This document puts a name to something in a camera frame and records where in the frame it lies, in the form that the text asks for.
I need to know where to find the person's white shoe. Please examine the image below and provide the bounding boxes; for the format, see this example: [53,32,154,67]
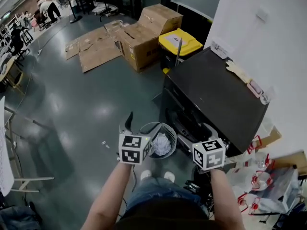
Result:
[140,170,153,181]
[164,171,176,183]

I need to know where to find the white dotted board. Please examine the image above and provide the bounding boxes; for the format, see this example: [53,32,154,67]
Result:
[0,96,15,197]

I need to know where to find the white checked clothes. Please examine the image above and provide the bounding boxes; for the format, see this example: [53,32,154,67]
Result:
[151,132,172,157]

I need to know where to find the grey-handled broom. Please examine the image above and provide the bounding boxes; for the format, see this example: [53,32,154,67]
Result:
[175,37,184,68]

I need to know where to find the person's left forearm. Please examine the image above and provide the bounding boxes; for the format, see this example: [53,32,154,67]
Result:
[81,161,134,230]

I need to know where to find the person's black shirt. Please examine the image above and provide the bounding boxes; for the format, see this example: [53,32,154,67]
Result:
[115,199,216,230]

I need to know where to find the black metal chair frame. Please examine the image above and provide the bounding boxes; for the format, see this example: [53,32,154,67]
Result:
[251,200,307,230]

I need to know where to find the white wall socket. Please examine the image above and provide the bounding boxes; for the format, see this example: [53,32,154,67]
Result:
[255,7,270,24]

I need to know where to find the grey-green plastic laundry basket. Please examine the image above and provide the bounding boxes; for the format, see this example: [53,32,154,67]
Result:
[139,121,177,160]

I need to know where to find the person's left white shoe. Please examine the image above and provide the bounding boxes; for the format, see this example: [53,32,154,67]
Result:
[140,170,153,181]

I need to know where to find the person's blue jeans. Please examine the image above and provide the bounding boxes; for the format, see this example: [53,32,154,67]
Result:
[126,177,209,215]

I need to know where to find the black washing machine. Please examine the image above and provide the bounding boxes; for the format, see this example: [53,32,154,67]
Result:
[159,47,269,158]

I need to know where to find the black box device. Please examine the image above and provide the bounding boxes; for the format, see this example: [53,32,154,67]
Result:
[184,180,213,201]

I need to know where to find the black round washing machine door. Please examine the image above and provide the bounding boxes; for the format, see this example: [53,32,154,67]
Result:
[177,123,230,158]

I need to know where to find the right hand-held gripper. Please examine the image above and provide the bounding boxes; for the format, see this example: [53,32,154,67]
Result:
[192,139,226,174]

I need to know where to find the large low cardboard box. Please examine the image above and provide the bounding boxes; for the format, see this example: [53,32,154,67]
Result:
[114,23,166,73]

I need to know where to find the clear plastic bag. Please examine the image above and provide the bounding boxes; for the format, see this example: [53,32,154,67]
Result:
[261,166,301,213]

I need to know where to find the clear bags with red handles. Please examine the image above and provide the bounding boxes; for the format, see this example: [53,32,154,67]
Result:
[236,134,277,216]

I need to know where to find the black office chair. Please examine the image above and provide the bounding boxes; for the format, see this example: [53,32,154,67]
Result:
[92,0,119,23]

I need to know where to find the flattened cardboard sheets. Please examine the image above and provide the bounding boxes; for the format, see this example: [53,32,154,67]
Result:
[65,20,125,73]

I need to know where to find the light wooden chair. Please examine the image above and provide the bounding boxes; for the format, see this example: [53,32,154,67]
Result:
[0,54,25,91]

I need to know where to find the person's right white shoe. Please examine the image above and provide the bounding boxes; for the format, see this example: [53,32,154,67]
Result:
[164,171,176,183]

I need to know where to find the pink soap box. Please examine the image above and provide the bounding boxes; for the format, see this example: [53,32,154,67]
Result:
[247,79,263,98]

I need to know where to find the person's right forearm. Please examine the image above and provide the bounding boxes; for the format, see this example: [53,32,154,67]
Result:
[210,168,246,230]

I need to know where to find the yellow-lid black trash bin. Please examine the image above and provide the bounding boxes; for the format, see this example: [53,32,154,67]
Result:
[158,27,204,74]

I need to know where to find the black cable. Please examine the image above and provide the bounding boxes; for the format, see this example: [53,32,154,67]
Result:
[131,165,138,193]

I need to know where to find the clear plastic cup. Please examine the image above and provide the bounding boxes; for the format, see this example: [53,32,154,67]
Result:
[260,87,275,105]

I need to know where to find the cream rubber glove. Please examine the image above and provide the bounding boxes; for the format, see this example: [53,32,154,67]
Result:
[225,60,251,84]

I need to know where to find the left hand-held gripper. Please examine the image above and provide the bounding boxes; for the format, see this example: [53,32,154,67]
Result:
[118,111,161,165]

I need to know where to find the tall cardboard box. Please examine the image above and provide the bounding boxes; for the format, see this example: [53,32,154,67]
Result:
[138,3,184,37]

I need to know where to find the flat cardboard board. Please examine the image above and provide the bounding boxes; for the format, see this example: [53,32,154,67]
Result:
[273,149,307,177]

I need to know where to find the small open cardboard box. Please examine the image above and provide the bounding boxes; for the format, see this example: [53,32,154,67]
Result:
[254,125,283,149]

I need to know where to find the white card holder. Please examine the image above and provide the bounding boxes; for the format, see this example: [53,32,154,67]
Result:
[210,39,229,59]

